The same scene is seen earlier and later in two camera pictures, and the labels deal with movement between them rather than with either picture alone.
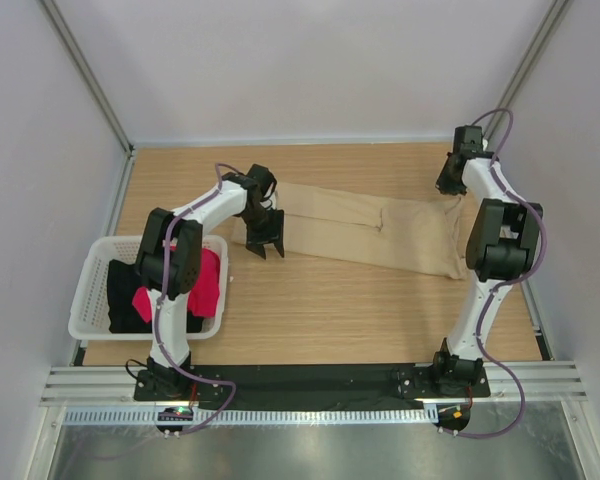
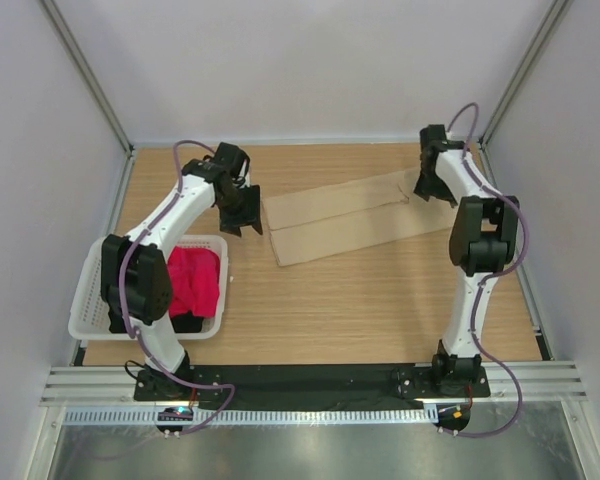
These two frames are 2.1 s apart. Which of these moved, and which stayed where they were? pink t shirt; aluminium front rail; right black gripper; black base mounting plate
Moved: right black gripper
Stayed: aluminium front rail; black base mounting plate; pink t shirt
